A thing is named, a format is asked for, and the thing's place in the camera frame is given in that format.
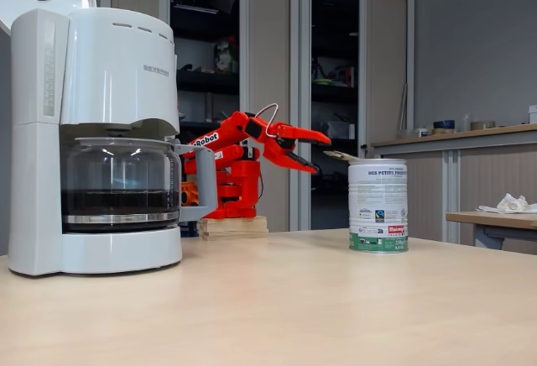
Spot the crumpled white cloth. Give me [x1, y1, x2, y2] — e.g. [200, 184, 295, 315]
[477, 192, 537, 215]

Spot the orange clamp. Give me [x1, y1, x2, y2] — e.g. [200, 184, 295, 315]
[180, 180, 201, 207]

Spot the wooden base block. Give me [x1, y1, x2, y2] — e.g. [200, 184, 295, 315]
[196, 214, 269, 241]

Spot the white tambour door cabinet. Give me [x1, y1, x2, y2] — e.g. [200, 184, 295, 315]
[100, 0, 301, 233]
[300, 0, 415, 233]

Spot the white and green tin can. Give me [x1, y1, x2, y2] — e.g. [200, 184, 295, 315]
[347, 158, 409, 254]

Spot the glass carafe grey handle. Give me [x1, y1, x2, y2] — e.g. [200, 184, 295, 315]
[60, 137, 219, 233]

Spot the blue spoon cardboard handle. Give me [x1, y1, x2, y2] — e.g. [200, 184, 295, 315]
[322, 149, 360, 162]

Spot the wooden side table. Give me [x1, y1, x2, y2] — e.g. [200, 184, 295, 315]
[445, 210, 537, 249]

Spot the white drip coffee maker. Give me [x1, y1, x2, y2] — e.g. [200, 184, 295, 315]
[0, 0, 184, 277]

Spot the low cabinet wooden top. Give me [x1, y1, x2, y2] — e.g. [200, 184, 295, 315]
[371, 124, 537, 254]

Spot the green white package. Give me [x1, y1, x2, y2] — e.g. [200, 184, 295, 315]
[214, 38, 236, 74]

